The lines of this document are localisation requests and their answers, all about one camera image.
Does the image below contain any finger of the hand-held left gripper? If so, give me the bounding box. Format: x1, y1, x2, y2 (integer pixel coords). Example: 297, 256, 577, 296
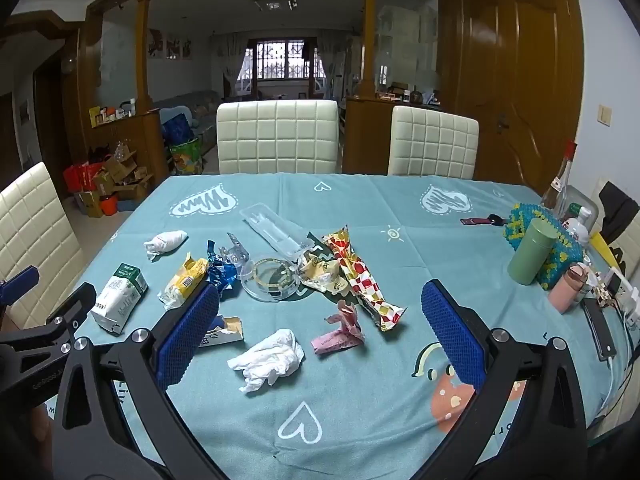
0, 266, 41, 307
0, 282, 97, 402

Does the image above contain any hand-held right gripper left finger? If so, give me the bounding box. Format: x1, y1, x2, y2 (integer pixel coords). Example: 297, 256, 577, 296
52, 282, 236, 480

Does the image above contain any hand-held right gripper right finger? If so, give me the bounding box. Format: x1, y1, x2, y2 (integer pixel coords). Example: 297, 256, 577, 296
420, 280, 588, 480

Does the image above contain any torn white cardboard box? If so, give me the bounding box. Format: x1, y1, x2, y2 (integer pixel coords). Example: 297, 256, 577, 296
200, 315, 245, 348

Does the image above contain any yellow white snack wrapper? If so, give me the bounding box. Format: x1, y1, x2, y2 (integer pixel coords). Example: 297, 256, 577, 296
158, 254, 210, 310

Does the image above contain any white green milk carton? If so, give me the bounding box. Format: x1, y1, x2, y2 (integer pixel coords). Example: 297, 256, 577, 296
90, 263, 149, 336

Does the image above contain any blue foil wrapper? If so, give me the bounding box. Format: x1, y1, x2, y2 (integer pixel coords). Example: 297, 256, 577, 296
206, 240, 243, 302

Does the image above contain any large white tissue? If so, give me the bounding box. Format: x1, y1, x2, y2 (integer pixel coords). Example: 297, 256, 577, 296
227, 329, 305, 393

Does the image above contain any round clear plastic lid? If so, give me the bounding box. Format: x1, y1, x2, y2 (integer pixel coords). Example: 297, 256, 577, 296
241, 256, 302, 303

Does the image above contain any small white tissue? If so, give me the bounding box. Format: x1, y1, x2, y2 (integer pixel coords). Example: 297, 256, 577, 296
144, 230, 189, 261

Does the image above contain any red yellow checkered wrapper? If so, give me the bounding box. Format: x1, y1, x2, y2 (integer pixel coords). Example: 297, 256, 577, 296
320, 226, 406, 332

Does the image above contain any pink wrapper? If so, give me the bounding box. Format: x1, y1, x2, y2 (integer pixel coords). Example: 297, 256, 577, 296
311, 300, 365, 358

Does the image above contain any clear plastic tray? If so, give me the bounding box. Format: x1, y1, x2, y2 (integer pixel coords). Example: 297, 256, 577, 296
239, 203, 316, 261

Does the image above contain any cream paper wrapper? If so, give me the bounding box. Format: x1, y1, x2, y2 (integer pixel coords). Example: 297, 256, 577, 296
299, 250, 353, 293

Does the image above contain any green cylindrical flask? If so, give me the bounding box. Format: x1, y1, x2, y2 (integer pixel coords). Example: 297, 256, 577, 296
507, 218, 558, 286

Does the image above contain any red bag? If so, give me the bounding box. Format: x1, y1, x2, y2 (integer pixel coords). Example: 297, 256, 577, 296
63, 162, 96, 193

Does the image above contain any pink bottle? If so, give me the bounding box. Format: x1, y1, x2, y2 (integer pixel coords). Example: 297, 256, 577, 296
547, 262, 591, 315

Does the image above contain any teal printed tablecloth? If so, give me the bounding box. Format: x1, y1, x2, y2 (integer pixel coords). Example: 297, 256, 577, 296
50, 170, 640, 480

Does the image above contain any pile of cardboard boxes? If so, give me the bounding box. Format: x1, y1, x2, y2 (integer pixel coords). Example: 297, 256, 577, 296
75, 142, 153, 218

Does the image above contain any black smartphone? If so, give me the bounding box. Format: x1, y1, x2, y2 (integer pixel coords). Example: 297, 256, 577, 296
582, 300, 618, 362

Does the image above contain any white power strip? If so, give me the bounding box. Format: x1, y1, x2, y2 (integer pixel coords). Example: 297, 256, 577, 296
602, 267, 640, 328

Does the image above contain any green printed bag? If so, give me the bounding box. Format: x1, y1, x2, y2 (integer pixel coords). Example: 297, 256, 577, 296
169, 137, 205, 177

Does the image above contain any glass bottle with red cap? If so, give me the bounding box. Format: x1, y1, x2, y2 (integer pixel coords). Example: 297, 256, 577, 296
541, 140, 577, 216

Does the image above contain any wooden partition cabinet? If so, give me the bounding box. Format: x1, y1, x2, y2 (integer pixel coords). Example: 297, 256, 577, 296
82, 110, 168, 196
345, 97, 443, 176

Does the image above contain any clear plastic container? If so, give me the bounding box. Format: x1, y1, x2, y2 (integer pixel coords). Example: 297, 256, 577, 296
562, 185, 601, 241

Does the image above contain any row of small bottles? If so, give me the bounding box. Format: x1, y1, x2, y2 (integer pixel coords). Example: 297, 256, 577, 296
89, 100, 138, 123

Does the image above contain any blue bag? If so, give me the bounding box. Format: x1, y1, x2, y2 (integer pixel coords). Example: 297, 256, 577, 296
161, 114, 195, 147

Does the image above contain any dark cloth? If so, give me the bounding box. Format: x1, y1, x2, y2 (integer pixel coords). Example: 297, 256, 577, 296
597, 180, 638, 241

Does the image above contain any grey sofa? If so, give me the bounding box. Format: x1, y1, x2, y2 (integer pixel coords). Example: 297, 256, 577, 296
152, 91, 221, 146

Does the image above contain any wooden double door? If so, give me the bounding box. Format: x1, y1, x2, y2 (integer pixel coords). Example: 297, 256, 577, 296
457, 0, 583, 196

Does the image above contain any wooden column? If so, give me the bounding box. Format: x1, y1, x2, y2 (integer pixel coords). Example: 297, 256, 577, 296
360, 0, 381, 98
134, 0, 156, 116

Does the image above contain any barred window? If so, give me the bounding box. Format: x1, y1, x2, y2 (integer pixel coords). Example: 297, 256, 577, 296
255, 40, 306, 81

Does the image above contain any white shelf unit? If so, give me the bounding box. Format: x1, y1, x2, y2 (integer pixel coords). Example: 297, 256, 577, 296
375, 5, 441, 91

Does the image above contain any white cable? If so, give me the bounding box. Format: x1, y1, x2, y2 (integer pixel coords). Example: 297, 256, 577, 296
597, 350, 640, 421

